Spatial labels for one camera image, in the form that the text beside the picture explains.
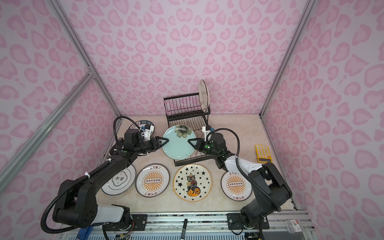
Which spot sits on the left orange sunburst plate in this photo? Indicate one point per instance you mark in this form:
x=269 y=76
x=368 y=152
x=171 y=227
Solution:
x=152 y=180

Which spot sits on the black marker pen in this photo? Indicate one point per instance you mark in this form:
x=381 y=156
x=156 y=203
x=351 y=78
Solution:
x=183 y=234

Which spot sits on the white red label tag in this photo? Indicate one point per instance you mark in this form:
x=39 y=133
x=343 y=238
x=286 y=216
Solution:
x=293 y=226

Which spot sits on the black two-tier dish rack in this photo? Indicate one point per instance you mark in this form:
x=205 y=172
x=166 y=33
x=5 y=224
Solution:
x=186 y=110

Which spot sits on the light blue flower plate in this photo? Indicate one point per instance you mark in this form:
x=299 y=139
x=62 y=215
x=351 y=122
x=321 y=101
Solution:
x=178 y=147

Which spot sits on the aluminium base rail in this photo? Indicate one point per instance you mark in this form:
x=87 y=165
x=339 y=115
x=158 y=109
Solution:
x=284 y=225

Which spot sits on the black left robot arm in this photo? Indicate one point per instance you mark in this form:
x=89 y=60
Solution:
x=76 y=205

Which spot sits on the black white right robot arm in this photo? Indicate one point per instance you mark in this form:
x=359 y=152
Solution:
x=269 y=187

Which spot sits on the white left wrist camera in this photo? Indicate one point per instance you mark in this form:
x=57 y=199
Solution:
x=147 y=131

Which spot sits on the cat pumpkin star plate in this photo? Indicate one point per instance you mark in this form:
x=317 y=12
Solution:
x=192 y=183

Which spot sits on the orange sunburst plate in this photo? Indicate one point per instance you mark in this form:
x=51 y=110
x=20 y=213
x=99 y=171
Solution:
x=152 y=180
x=236 y=187

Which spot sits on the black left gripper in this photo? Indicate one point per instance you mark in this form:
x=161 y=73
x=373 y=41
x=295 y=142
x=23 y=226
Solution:
x=157 y=142

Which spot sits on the diagonal aluminium frame bar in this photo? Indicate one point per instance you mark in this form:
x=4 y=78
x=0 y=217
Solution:
x=18 y=161

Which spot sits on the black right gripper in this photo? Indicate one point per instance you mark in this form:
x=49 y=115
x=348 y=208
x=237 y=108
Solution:
x=200 y=144

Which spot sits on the green-rim lettered white plate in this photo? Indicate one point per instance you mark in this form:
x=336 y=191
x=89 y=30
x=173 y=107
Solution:
x=140 y=124

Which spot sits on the yellow calculator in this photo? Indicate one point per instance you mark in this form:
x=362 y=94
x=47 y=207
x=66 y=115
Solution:
x=263 y=153

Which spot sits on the white floral speckled plate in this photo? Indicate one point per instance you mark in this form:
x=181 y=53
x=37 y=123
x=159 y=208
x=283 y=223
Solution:
x=204 y=96

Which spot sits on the right orange sunburst plate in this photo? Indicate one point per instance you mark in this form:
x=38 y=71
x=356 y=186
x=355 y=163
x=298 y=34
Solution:
x=236 y=187

